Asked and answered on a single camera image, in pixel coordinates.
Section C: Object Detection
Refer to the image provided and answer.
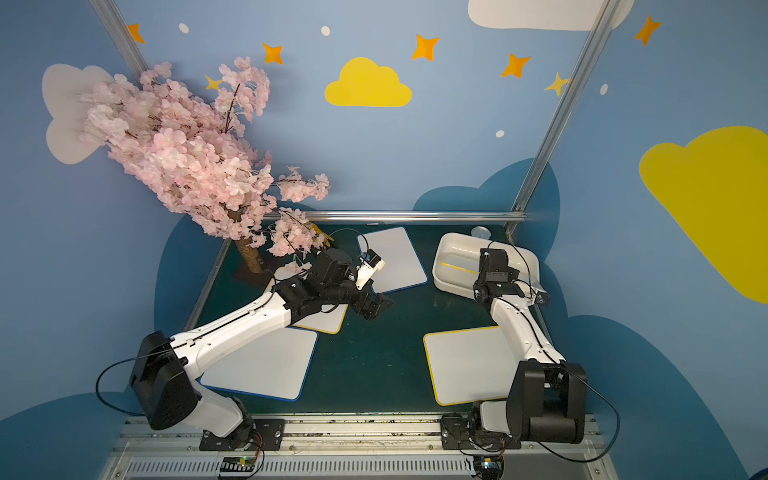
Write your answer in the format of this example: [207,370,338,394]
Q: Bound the yellow-framed whiteboard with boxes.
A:
[275,262,348,335]
[423,327,518,407]
[438,253,479,278]

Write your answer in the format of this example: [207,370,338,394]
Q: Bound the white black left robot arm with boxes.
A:
[129,248,392,449]

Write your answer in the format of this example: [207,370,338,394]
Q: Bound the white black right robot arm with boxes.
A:
[473,246,587,444]

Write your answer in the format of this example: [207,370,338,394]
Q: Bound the white plastic storage box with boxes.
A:
[431,232,541,301]

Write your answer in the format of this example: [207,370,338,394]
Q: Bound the blue-framed whiteboard near box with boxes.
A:
[357,227,427,293]

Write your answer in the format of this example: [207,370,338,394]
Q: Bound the blue-framed whiteboard front left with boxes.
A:
[199,328,318,402]

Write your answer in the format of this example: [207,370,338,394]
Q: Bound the black yellow work glove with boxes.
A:
[311,223,335,248]

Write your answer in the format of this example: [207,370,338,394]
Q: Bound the right round circuit board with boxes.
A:
[472,455,504,480]

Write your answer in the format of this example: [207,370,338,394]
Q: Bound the pink artificial blossom tree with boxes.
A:
[80,57,330,260]

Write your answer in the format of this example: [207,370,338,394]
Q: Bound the left green circuit board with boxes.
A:
[217,456,257,479]

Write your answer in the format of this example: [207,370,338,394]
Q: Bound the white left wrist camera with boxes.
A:
[355,249,386,290]

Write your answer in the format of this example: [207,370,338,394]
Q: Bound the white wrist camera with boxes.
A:
[527,286,550,306]
[355,249,386,290]

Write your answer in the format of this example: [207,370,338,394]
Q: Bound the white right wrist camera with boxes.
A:
[527,286,550,306]

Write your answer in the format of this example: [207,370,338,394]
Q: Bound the horizontal aluminium back rail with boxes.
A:
[304,211,526,225]

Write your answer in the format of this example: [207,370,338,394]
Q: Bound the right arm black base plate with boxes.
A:
[439,414,521,453]

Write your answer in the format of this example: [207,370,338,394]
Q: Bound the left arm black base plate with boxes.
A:
[199,418,286,452]

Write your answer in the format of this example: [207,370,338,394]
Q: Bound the aluminium front rail frame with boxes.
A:
[101,412,618,479]

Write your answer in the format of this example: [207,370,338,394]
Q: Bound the right aluminium corner post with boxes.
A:
[505,0,624,241]

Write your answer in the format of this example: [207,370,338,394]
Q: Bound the aluminium corner post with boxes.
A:
[505,0,624,241]
[89,0,149,80]

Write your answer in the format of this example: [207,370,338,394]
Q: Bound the left aluminium corner post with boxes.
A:
[89,0,149,80]

